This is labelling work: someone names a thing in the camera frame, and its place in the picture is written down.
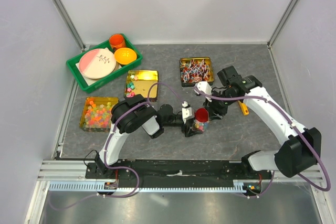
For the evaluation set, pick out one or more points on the green plastic tray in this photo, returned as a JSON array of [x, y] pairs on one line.
[[89, 85]]

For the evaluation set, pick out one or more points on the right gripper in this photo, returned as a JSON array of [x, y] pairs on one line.
[[212, 108]]

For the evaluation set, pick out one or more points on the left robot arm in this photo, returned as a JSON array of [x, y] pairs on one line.
[[135, 112]]

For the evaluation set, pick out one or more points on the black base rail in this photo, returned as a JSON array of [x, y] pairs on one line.
[[155, 173]]

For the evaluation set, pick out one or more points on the grey cable duct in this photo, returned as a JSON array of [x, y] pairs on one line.
[[106, 187]]

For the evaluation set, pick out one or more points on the tin of pastel star candies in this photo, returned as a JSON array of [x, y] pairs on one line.
[[140, 82]]

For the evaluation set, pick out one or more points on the orange plastic cup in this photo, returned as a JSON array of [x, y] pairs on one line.
[[117, 41]]

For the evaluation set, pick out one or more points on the tin of bright star candies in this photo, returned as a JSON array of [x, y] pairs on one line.
[[96, 115]]

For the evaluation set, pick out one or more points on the orange plastic bowl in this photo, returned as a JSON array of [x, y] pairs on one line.
[[125, 56]]

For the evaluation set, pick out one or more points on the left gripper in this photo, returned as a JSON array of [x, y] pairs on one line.
[[189, 131]]

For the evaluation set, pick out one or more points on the pink white plate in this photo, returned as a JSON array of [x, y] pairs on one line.
[[97, 63]]

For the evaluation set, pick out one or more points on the clear glass jar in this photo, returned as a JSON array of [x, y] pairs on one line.
[[200, 126]]

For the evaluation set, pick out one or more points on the tin of lollipops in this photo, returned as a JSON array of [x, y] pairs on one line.
[[195, 70]]

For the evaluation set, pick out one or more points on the red round lid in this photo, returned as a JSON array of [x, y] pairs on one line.
[[202, 115]]

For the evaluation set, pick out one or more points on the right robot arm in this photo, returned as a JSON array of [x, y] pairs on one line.
[[299, 146]]

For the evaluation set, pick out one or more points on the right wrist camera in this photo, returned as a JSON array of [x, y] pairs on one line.
[[203, 88]]

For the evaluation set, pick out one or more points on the yellow plastic scoop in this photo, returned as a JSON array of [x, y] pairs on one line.
[[243, 108]]

